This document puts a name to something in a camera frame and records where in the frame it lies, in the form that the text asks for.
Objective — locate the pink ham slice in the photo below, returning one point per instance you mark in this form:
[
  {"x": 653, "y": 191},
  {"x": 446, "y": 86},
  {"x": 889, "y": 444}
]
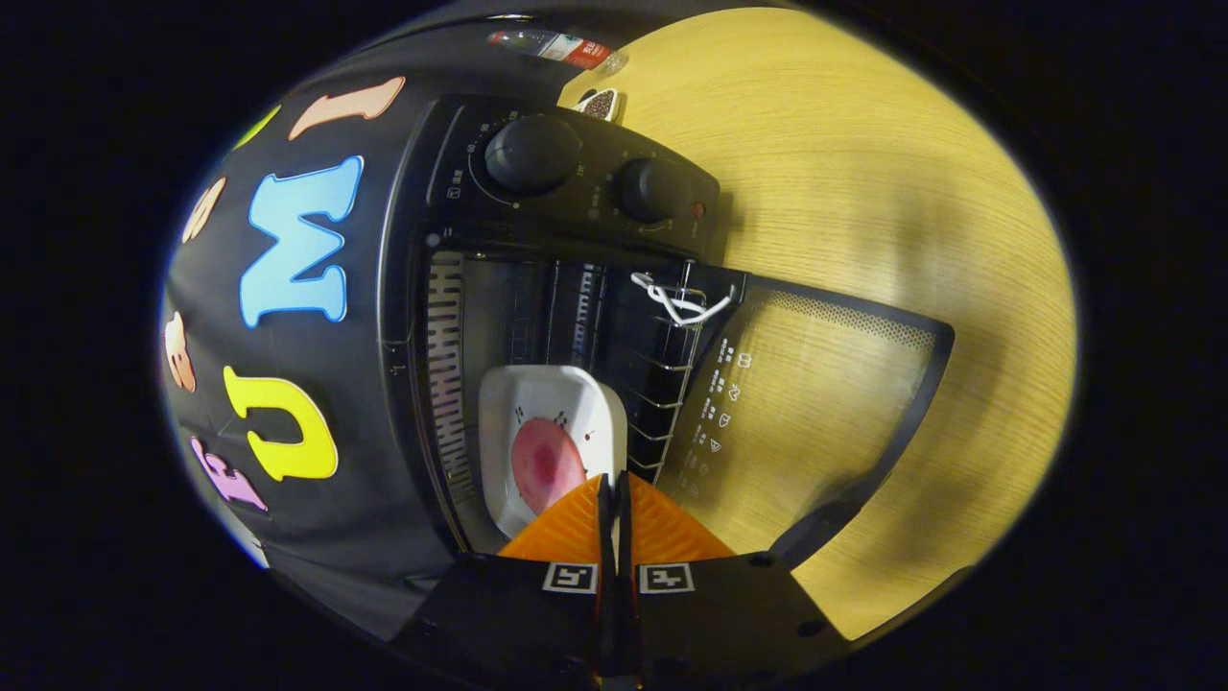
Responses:
[{"x": 545, "y": 465}]

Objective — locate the white divided bean tray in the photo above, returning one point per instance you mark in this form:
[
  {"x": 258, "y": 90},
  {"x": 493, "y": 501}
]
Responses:
[{"x": 599, "y": 104}]

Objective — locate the plastic water bottle red label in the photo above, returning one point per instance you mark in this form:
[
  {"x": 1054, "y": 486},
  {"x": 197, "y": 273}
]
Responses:
[{"x": 556, "y": 46}]

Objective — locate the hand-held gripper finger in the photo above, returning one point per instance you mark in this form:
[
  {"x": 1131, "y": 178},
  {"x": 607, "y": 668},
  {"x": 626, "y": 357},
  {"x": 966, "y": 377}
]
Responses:
[
  {"x": 624, "y": 547},
  {"x": 605, "y": 547}
]

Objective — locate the white square plate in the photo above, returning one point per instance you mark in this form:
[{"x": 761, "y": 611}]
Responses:
[{"x": 547, "y": 393}]

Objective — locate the black toaster oven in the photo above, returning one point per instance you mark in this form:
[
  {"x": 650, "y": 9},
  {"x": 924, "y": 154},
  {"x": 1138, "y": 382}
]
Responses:
[{"x": 576, "y": 202}]

